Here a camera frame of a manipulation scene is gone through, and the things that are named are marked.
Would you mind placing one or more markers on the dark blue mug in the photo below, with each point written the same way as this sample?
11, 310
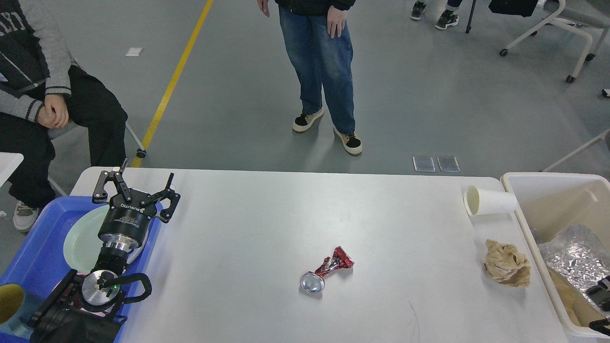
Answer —
17, 306

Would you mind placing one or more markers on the crushed red can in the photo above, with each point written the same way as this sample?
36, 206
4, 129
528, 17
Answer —
313, 282

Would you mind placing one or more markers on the person in blue jeans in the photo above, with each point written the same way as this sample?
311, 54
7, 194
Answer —
318, 45

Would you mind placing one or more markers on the white paper cup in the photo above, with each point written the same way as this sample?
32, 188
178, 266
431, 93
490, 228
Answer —
478, 201

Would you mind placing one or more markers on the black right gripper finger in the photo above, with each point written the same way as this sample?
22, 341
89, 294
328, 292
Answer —
602, 326
599, 294

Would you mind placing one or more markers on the clear floor plate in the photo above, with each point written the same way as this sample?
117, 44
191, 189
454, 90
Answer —
424, 164
448, 164

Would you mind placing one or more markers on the brown paper bag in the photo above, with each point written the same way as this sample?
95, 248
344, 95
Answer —
578, 308

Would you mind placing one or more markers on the person in dark jeans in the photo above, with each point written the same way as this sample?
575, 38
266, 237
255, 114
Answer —
448, 17

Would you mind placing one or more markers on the green plate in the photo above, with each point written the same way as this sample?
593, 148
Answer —
82, 245

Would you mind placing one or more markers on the crumpled beige paper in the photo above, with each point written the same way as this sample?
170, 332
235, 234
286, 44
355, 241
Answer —
507, 266

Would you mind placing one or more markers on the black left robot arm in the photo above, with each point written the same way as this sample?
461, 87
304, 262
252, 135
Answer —
55, 322

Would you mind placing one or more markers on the white floor tag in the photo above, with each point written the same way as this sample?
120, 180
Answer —
134, 52

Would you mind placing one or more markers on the seated person at left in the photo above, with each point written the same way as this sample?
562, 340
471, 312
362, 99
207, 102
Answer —
42, 88

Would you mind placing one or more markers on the blue plastic tray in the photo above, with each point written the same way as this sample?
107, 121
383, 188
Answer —
40, 265

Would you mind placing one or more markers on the white plastic bin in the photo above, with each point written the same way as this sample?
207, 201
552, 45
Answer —
550, 203

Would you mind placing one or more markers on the clear floor plate left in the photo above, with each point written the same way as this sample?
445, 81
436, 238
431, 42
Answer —
424, 164

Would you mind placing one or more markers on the white office chair right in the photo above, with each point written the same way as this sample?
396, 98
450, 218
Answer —
563, 42

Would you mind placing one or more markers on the aluminium foil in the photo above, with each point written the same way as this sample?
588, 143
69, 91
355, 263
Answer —
578, 255

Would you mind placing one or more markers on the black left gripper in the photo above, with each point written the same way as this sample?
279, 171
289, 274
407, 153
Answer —
128, 221

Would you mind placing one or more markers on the clear floor plate right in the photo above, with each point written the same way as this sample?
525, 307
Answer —
448, 164

